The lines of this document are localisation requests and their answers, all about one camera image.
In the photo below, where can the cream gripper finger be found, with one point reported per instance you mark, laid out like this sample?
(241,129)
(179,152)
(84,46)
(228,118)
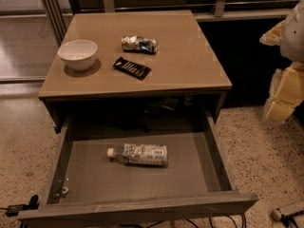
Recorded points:
(273,36)
(286,93)

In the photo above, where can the blue label plastic bottle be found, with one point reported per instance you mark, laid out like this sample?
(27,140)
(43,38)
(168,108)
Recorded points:
(139,154)

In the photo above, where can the open grey top drawer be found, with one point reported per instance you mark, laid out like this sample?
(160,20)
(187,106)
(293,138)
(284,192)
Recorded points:
(86,189)

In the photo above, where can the white power strip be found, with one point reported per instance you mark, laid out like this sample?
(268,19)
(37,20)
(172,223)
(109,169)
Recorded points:
(290,210)

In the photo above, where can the grey wooden cabinet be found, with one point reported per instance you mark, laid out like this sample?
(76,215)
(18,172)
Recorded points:
(184,63)

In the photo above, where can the crumpled silver snack bag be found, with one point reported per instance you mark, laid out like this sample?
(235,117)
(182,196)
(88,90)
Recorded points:
(138,43)

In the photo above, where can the black snack packet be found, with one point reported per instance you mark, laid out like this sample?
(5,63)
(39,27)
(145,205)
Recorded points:
(133,69)

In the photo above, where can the white ceramic bowl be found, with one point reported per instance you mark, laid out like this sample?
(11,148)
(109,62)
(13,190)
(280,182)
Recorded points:
(79,55)

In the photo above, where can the metal window railing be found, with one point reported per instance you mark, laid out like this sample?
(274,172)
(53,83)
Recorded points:
(204,10)

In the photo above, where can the black power adapter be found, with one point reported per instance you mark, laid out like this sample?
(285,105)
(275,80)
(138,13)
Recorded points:
(13,210)

